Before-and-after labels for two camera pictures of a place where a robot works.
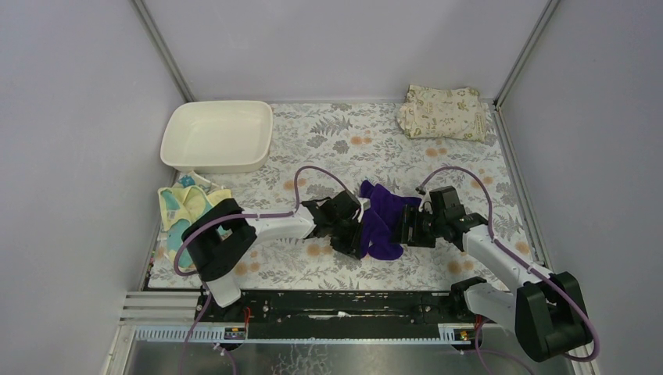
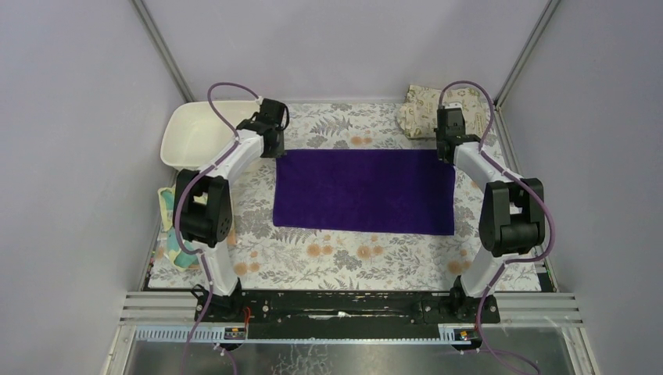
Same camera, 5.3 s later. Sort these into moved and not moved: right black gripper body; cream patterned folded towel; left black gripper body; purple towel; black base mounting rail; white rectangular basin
Moved: left black gripper body; right black gripper body; purple towel
Not moved: white rectangular basin; cream patterned folded towel; black base mounting rail
